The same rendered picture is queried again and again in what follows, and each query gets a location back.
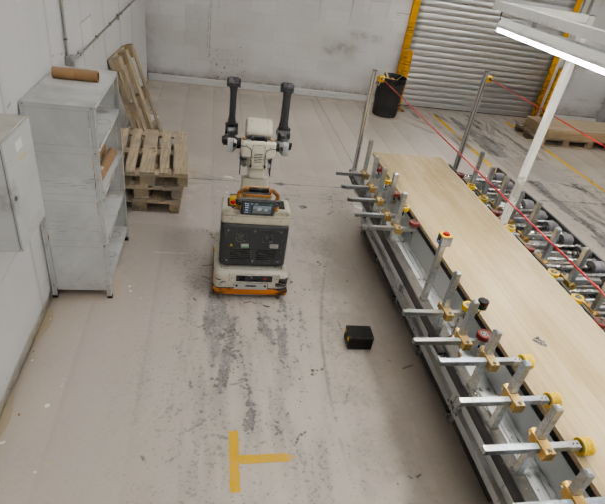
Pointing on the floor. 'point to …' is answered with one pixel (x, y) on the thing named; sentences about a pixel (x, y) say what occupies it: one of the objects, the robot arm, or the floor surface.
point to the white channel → (563, 21)
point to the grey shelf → (79, 178)
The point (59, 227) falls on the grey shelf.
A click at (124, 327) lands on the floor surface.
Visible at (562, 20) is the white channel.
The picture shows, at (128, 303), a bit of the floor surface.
